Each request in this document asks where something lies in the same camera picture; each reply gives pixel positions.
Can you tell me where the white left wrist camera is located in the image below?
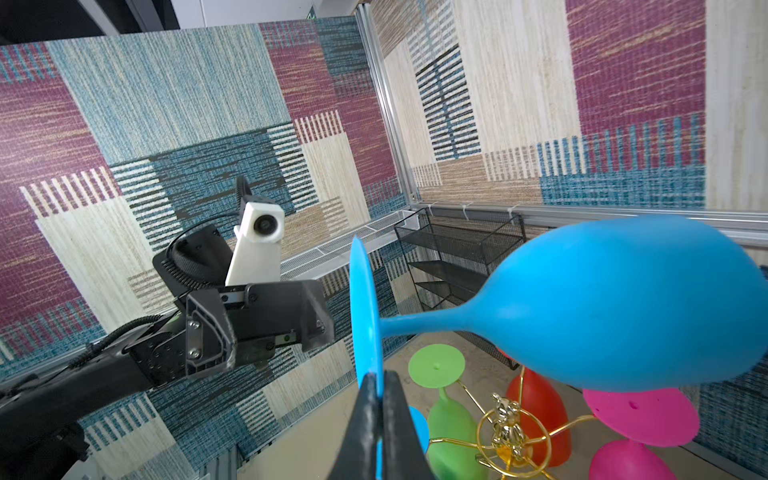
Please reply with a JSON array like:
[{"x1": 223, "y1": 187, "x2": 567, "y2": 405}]
[{"x1": 225, "y1": 176, "x2": 285, "y2": 287}]

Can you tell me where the magenta wine glass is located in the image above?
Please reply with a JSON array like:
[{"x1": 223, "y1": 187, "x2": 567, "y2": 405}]
[{"x1": 583, "y1": 389, "x2": 700, "y2": 479}]

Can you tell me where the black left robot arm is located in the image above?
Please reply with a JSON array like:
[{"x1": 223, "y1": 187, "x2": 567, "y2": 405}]
[{"x1": 1, "y1": 225, "x2": 335, "y2": 479}]

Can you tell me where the black left corrugated cable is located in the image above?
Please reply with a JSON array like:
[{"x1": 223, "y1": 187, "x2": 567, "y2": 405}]
[{"x1": 0, "y1": 314, "x2": 181, "y2": 397}]

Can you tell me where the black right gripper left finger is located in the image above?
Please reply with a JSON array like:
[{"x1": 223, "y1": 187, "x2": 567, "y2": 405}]
[{"x1": 327, "y1": 373, "x2": 382, "y2": 480}]

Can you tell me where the blue wine glass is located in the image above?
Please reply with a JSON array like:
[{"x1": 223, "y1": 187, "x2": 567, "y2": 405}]
[
  {"x1": 409, "y1": 406, "x2": 430, "y2": 453},
  {"x1": 350, "y1": 215, "x2": 767, "y2": 479}
]

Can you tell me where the red wine glass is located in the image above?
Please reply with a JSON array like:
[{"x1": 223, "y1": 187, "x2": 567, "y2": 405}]
[{"x1": 505, "y1": 367, "x2": 572, "y2": 467}]

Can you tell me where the gold wine glass rack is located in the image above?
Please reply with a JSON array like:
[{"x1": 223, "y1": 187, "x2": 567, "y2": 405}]
[{"x1": 456, "y1": 367, "x2": 596, "y2": 479}]

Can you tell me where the blue front wine glass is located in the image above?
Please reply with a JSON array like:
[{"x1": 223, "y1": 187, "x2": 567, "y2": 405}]
[{"x1": 409, "y1": 406, "x2": 430, "y2": 453}]

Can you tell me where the green rear wine glass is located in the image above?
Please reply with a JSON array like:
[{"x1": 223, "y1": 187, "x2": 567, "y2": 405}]
[{"x1": 408, "y1": 344, "x2": 488, "y2": 479}]

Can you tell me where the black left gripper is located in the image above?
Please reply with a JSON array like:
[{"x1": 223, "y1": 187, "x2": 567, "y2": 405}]
[{"x1": 128, "y1": 280, "x2": 334, "y2": 384}]

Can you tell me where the black mesh shelf rack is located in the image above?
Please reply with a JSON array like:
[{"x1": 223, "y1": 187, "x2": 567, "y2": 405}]
[{"x1": 394, "y1": 207, "x2": 528, "y2": 370}]

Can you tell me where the white wire basket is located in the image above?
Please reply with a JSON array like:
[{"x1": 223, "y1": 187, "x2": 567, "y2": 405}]
[{"x1": 280, "y1": 209, "x2": 415, "y2": 281}]

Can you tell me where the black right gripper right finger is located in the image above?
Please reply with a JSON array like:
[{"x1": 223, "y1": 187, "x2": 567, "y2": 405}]
[{"x1": 382, "y1": 370, "x2": 434, "y2": 480}]

